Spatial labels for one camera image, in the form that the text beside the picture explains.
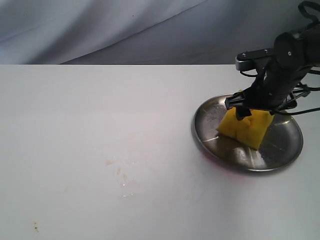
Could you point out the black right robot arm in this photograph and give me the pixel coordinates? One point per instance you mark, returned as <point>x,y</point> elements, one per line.
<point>295,49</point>

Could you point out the round steel plate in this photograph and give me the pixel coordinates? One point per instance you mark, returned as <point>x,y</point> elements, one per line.
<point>281,146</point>

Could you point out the grey backdrop cloth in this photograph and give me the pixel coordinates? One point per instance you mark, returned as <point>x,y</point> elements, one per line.
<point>140,32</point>

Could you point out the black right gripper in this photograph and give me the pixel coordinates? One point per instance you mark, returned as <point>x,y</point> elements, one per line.
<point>271,91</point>

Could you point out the yellow sponge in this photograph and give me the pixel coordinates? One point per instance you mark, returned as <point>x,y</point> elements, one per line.
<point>249,131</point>

